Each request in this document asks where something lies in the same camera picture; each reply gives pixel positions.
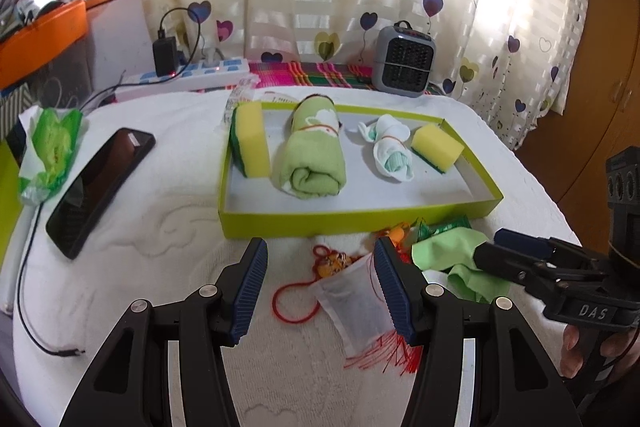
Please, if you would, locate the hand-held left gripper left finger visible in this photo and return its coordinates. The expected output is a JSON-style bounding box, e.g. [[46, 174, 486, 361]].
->
[[60, 237, 269, 427]]

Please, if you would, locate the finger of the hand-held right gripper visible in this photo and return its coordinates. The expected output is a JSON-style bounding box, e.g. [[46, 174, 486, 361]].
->
[[492, 228, 608, 268], [472, 242, 556, 295]]

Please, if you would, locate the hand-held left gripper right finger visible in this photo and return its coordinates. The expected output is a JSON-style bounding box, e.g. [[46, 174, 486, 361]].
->
[[374, 237, 583, 427]]

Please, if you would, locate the white mesh sachet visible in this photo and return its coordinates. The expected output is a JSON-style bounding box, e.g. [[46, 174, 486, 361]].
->
[[309, 259, 401, 358]]

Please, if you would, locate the red tassel knot ornament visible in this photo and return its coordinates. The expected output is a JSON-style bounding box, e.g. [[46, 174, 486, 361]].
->
[[272, 244, 426, 375]]

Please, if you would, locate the small orange ornament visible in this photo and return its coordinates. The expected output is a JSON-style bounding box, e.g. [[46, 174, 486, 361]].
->
[[390, 224, 416, 253]]

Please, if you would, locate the light green cloth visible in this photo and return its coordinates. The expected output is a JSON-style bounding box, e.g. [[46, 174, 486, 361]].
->
[[411, 227, 512, 305]]

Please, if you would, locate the green foil packet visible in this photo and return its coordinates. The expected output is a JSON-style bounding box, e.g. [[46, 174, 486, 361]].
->
[[415, 217, 471, 240]]

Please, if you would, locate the yellow-green shallow cardboard box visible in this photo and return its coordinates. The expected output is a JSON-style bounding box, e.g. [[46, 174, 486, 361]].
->
[[217, 101, 504, 240]]

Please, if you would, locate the yellow sponge green scourer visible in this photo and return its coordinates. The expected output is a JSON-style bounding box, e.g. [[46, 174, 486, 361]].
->
[[229, 102, 272, 178], [411, 124, 465, 175]]

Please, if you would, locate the white socks bundle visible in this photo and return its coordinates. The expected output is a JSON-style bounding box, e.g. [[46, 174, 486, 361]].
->
[[359, 116, 417, 182]]

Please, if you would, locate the green towel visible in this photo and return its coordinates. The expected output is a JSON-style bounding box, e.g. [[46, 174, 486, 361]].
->
[[271, 96, 348, 198]]

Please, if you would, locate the person's right hand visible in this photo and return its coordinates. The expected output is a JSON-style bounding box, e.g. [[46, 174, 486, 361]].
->
[[559, 324, 640, 380]]

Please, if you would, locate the wooden wardrobe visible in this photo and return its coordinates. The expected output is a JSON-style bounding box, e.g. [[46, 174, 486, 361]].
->
[[515, 0, 640, 253]]

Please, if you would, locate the black smartphone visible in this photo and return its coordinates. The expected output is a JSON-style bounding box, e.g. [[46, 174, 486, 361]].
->
[[46, 128, 156, 260]]

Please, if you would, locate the white printed wrapper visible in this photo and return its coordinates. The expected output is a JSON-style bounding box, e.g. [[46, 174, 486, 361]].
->
[[222, 77, 258, 128]]

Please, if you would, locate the grey portable heater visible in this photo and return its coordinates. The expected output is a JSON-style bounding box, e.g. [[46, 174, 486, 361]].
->
[[372, 22, 437, 98]]

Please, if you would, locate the white blue power strip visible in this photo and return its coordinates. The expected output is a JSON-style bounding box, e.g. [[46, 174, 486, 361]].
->
[[116, 58, 250, 100]]

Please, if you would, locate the plaid cloth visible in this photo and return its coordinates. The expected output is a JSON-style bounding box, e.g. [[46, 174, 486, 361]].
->
[[247, 61, 446, 96]]

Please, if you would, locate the green tissue packet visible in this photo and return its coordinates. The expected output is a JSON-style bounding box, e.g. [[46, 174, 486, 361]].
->
[[19, 108, 83, 206]]

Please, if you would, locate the black charger adapter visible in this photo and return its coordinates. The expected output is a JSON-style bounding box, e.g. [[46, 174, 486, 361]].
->
[[152, 38, 178, 78]]

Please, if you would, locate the green box chevron lid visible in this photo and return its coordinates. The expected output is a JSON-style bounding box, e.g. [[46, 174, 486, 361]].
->
[[0, 84, 38, 258]]

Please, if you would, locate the orange shelf tray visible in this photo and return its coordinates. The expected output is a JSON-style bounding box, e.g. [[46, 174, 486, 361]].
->
[[0, 0, 88, 90]]

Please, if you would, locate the black charging cable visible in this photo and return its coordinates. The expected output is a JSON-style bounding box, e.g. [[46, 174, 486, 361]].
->
[[15, 202, 86, 358]]

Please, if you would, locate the black adapter cable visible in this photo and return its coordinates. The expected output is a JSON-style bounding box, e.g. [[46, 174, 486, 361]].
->
[[159, 7, 202, 72]]

